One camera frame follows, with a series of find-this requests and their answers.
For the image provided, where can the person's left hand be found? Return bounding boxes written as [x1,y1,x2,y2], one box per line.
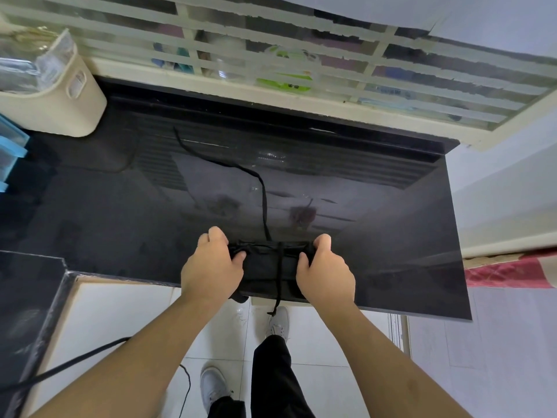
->
[180,226,248,304]

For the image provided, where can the person's right hand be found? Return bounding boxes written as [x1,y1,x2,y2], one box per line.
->
[295,233,357,308]

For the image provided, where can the black cloth with strap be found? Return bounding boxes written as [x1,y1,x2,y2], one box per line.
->
[173,126,318,317]

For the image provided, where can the person's right forearm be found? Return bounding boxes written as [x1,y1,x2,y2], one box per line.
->
[312,300,474,418]

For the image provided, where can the person's left forearm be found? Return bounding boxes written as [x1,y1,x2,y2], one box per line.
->
[25,297,231,418]

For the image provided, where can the white shoe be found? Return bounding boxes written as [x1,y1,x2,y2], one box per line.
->
[200,366,232,415]
[266,306,290,341]

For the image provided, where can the black trousers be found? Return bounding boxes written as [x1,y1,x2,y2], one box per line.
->
[208,334,317,418]

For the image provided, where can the green and white package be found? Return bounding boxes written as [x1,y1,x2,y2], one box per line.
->
[256,45,322,91]

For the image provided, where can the red patterned cloth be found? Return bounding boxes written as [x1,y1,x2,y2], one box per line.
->
[463,251,557,289]

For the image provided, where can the teal item behind glass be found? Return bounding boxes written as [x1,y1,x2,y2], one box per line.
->
[151,42,193,71]

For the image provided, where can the beige plastic basket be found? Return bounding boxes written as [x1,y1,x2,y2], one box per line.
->
[0,28,108,139]

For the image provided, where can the blue plastic box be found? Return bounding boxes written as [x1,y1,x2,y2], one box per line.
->
[0,115,30,193]

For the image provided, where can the clear plastic bag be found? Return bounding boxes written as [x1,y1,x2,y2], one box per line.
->
[0,28,75,95]

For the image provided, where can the cream window frame with bars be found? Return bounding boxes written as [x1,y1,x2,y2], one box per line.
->
[0,0,557,152]

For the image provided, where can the black cable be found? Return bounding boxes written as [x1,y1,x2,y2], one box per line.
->
[0,337,192,418]

